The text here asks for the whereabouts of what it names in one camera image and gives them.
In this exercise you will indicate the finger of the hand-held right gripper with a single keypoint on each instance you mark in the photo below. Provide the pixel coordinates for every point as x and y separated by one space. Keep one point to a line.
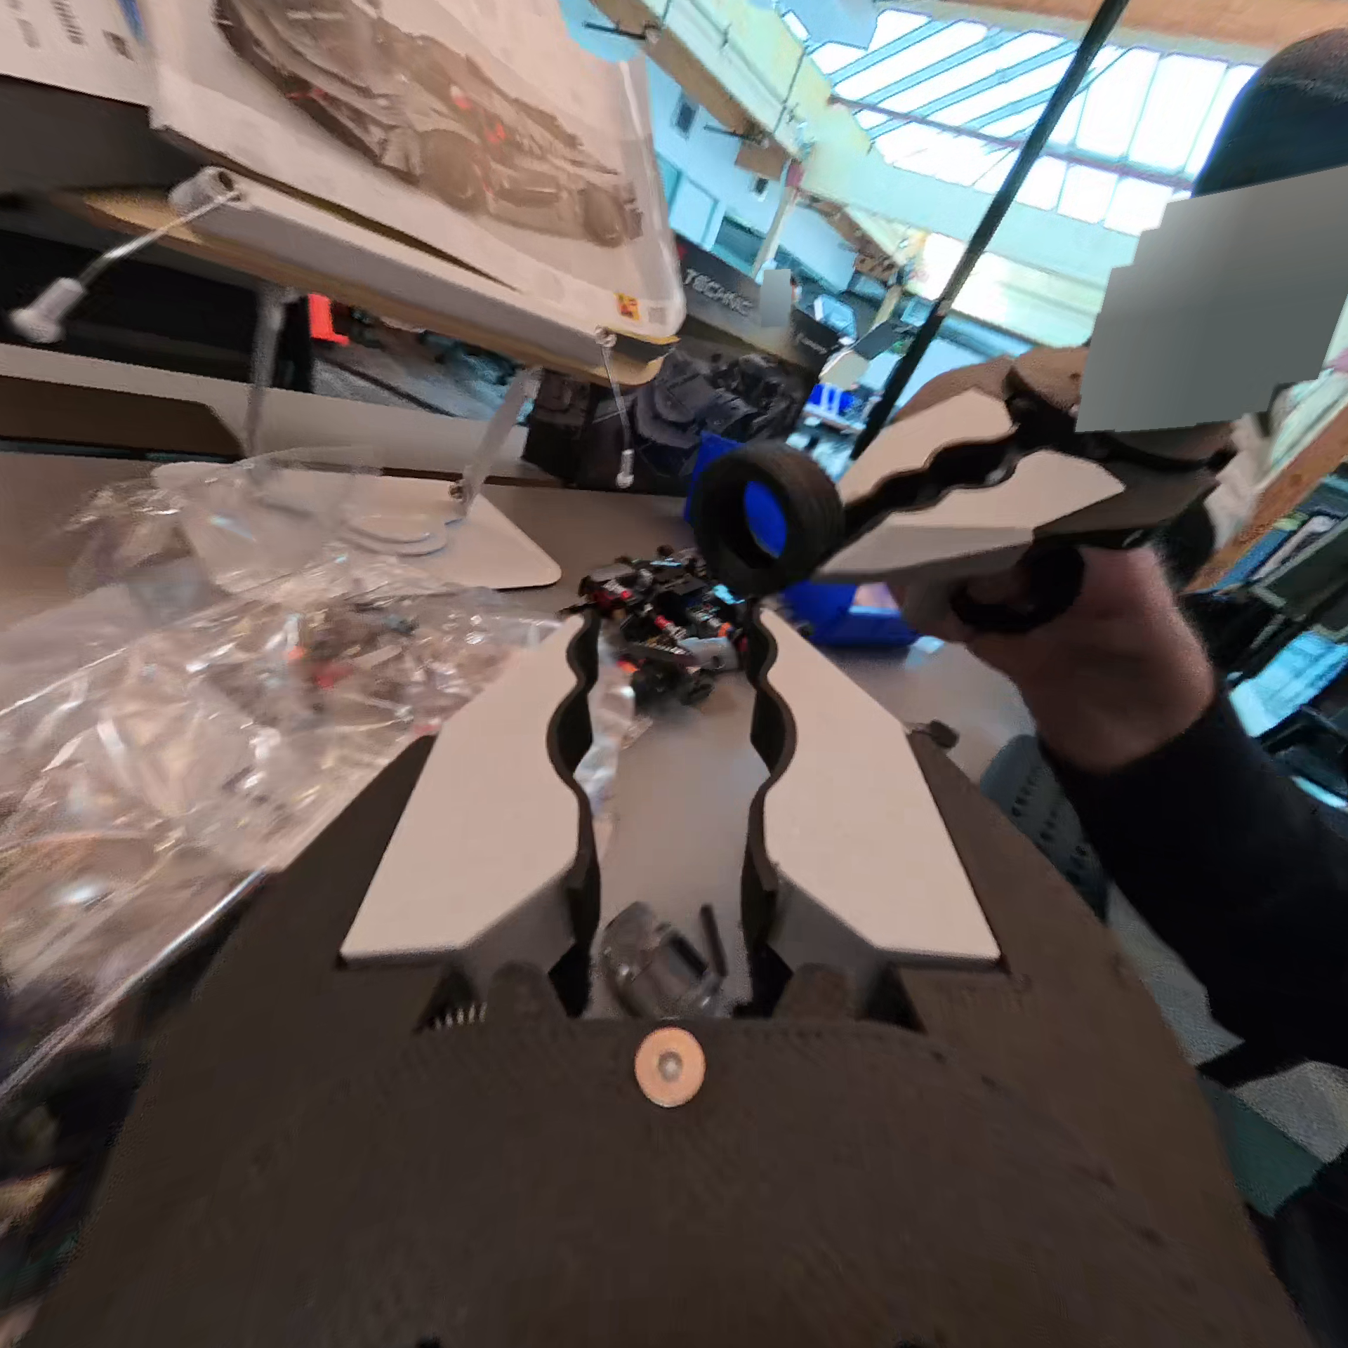
979 527
928 443

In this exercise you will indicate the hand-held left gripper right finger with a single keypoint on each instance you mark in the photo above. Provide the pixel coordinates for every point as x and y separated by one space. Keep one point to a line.
874 844

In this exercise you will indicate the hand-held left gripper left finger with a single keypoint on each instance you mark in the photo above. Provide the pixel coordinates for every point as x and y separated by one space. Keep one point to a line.
463 844

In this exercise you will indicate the black rubber toy tire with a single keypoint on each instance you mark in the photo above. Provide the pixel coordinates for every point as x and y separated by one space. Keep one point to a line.
809 496

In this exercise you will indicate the person's right forearm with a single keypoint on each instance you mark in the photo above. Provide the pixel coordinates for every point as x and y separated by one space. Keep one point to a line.
1210 893

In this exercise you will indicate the black toy set box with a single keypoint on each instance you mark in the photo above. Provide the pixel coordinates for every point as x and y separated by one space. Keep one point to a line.
684 411

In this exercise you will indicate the person's right hand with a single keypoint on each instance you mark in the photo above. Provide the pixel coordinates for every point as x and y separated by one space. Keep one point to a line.
1127 674

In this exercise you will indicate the small blue bin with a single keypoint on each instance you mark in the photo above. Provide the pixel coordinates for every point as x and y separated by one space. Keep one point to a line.
842 620

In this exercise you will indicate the black toy pin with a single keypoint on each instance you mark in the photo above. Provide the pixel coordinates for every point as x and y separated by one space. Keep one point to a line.
716 943

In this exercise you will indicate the clear dome piece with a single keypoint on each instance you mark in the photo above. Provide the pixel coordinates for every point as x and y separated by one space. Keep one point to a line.
651 962

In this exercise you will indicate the black pole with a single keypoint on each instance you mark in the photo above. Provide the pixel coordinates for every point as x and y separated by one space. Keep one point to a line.
988 221

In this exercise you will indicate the white folding book stand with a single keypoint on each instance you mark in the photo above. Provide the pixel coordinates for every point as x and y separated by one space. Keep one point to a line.
495 546

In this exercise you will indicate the toy car chassis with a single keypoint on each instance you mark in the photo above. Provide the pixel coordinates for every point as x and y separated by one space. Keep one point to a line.
665 620

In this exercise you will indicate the pile of clear plastic bags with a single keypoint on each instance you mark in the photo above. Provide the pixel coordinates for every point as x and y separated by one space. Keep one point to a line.
159 735

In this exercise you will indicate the orange plastic object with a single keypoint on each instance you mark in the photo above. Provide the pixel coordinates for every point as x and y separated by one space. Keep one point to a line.
328 316

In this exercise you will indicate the instruction booklet with car picture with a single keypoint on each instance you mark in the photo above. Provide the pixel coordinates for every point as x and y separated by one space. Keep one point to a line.
421 159

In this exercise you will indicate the black board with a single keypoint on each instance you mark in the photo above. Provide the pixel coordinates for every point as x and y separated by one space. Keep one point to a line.
61 136

